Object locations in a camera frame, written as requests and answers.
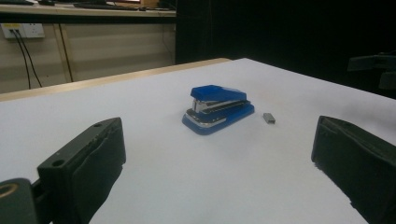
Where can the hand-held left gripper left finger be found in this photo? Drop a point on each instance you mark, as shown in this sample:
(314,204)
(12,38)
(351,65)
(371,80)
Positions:
(84,161)

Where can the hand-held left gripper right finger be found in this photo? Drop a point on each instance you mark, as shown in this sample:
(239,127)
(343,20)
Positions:
(358,161)

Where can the grey staple strip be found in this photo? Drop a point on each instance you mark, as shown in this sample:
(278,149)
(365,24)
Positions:
(269,118)

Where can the blue stapler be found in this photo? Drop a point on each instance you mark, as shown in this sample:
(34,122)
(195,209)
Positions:
(218,93)

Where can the dark stand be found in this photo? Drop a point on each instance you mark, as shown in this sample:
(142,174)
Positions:
(373,63)

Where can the beige desk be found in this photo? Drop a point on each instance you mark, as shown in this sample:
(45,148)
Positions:
(93,46)

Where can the black keyboard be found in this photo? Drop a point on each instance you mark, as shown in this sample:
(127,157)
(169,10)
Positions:
(106,6)

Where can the white wall socket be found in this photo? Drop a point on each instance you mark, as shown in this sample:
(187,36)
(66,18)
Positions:
(29,30)

